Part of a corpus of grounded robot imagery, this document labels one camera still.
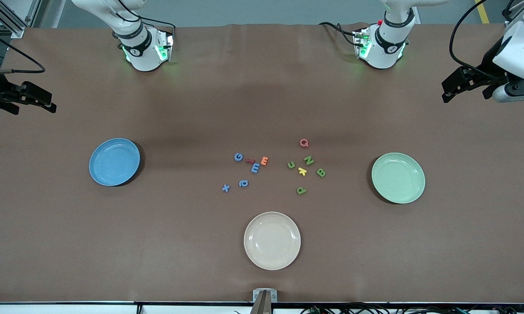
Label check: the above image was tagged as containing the yellow floor tape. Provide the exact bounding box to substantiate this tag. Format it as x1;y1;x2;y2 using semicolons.
475;0;490;24

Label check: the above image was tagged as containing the blue plate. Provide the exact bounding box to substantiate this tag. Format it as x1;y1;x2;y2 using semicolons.
89;138;141;187

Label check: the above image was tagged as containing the green plate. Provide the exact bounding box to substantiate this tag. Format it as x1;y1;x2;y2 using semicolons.
371;152;426;204

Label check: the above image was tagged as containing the brown table cover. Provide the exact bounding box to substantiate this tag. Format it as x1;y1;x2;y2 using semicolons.
0;23;524;304

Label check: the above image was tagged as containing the beige plate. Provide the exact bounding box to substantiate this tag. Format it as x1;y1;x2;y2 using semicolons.
243;212;301;271

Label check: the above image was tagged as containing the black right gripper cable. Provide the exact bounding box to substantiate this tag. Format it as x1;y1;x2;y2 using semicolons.
0;25;46;75

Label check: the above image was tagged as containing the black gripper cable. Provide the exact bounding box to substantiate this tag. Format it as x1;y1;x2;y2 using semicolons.
449;0;513;81
0;25;46;75

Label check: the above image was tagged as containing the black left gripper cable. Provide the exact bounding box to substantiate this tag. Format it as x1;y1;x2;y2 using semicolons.
449;0;513;81

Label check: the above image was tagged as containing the black right arm base cable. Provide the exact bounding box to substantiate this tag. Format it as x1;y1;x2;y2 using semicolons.
113;0;177;44

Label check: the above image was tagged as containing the black arm base cable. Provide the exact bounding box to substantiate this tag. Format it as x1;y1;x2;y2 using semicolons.
319;21;360;48
113;0;177;44

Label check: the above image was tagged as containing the black left arm base cable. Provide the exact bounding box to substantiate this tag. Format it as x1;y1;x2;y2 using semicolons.
319;21;360;48

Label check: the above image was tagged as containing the grey metal camera bracket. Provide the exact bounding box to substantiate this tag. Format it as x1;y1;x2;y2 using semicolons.
252;288;278;314

